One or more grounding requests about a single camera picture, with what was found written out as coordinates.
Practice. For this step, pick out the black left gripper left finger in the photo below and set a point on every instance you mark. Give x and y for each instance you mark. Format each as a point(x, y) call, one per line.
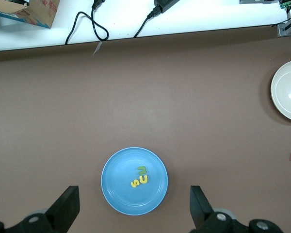
point(60, 211)

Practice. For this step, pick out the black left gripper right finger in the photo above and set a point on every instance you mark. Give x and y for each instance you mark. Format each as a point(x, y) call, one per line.
point(203, 213)

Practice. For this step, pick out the yellow foam letter u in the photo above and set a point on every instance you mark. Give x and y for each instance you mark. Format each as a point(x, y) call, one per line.
point(143, 182)

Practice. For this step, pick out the green foam letter n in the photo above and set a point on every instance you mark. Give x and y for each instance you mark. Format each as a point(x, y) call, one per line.
point(145, 170)

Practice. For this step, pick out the yellow foam letter s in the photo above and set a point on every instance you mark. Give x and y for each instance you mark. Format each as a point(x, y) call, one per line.
point(135, 183)

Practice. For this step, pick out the blue plate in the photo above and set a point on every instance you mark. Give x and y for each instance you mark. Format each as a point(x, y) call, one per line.
point(121, 194)

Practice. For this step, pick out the table cover sheet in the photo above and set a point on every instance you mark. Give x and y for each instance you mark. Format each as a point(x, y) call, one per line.
point(63, 109)

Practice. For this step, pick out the beige plate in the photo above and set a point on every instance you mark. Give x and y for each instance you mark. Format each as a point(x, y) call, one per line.
point(288, 97)

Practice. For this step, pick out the white paper tag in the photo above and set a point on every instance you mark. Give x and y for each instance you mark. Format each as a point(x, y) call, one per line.
point(98, 47)

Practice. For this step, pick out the open cardboard box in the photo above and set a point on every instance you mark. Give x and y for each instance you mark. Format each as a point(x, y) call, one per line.
point(38, 12)

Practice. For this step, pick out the black power adapter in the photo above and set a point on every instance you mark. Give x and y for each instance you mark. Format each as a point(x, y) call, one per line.
point(166, 3)

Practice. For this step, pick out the grey metal device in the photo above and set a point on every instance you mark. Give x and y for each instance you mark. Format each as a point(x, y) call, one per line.
point(257, 1)

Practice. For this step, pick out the green connector circuit board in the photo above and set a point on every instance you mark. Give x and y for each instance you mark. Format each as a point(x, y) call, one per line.
point(287, 3)

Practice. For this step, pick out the metal post with bracket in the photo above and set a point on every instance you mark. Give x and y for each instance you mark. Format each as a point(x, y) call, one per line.
point(289, 28)

